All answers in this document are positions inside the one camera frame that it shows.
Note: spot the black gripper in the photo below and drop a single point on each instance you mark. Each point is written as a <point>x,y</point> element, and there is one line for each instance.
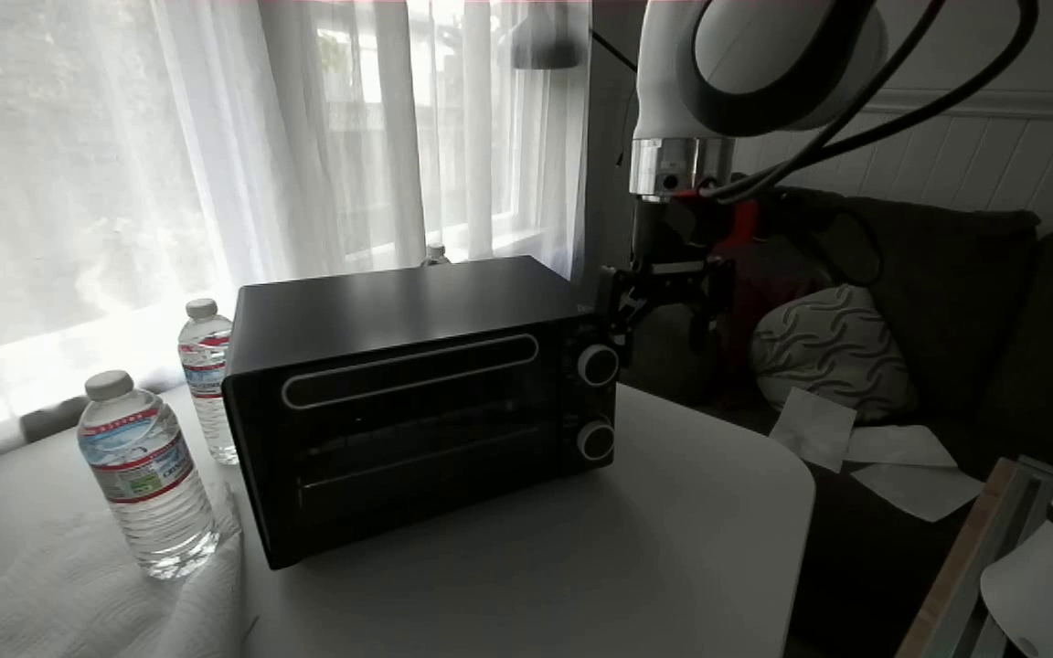
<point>684,257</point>

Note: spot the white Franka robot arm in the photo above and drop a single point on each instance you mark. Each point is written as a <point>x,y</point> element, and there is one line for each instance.
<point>720,73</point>

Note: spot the silver-ringed oven knob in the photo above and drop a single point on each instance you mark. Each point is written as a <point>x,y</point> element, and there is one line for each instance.
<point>594,439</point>
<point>599,362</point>

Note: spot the wavy patterned pillow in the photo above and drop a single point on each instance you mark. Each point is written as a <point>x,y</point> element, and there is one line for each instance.
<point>831,347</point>

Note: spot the white paper sheet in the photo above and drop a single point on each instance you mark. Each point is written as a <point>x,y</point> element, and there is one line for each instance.
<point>912,445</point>
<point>813,425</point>
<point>914,492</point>

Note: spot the black toaster oven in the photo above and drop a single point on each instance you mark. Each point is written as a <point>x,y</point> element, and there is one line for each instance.
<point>405,415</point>

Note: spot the dark lamp shade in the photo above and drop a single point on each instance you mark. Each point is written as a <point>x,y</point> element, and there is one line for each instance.
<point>546,40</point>

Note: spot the dark gray sofa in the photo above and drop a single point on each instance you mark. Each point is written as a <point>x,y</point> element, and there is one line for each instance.
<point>979,314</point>

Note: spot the white sheer curtain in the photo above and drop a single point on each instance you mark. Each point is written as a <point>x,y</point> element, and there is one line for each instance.
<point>310,147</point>

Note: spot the clear water bottle red label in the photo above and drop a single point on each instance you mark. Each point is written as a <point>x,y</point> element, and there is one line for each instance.
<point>207,368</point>

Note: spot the white round shade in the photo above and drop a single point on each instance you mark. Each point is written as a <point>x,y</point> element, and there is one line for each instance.
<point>1052,587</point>

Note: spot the large clear water bottle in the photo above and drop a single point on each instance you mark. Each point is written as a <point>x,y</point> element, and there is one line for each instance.
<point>146,487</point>

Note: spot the small gray block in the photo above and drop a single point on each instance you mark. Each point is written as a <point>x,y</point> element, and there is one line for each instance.
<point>53,418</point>

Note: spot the white wrinkled cloth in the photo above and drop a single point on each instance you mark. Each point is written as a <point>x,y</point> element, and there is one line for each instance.
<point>15,549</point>

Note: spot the red wrist camera mount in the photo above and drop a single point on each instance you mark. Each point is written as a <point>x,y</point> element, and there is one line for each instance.
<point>745,223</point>

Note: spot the wooden picture frame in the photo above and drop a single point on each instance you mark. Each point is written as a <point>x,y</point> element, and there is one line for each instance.
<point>958,571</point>

